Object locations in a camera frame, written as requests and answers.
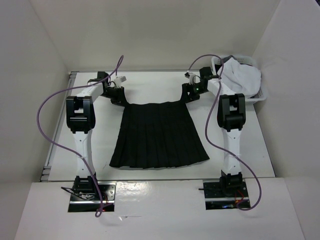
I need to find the white skirt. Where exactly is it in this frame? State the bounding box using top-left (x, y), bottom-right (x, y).
top-left (221, 55), bottom-right (262, 98)

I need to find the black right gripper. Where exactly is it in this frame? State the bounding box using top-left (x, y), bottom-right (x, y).
top-left (179, 82), bottom-right (208, 105)

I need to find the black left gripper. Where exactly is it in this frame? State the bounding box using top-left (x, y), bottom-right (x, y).
top-left (100, 86), bottom-right (129, 108)

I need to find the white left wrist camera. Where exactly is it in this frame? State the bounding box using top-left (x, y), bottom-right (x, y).
top-left (113, 76), bottom-right (127, 88)

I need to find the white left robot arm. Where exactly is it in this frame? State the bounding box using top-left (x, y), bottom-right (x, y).
top-left (66, 71), bottom-right (127, 200)

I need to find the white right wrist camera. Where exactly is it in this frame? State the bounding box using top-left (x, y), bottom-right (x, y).
top-left (184, 71), bottom-right (200, 85)

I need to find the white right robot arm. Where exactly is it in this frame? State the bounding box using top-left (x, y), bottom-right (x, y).
top-left (182, 67), bottom-right (246, 197)

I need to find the black skirt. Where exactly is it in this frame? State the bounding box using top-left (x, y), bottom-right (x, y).
top-left (109, 86), bottom-right (210, 169)

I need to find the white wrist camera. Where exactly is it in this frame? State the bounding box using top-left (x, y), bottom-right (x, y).
top-left (184, 71), bottom-right (200, 85)
top-left (113, 76), bottom-right (127, 88)

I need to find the white plastic basket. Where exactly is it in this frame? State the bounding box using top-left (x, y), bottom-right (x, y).
top-left (208, 54), bottom-right (267, 104)

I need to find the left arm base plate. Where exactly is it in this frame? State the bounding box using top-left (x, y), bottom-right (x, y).
top-left (67, 182), bottom-right (116, 213)

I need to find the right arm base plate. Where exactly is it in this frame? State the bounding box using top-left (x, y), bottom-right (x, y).
top-left (198, 180), bottom-right (251, 210)

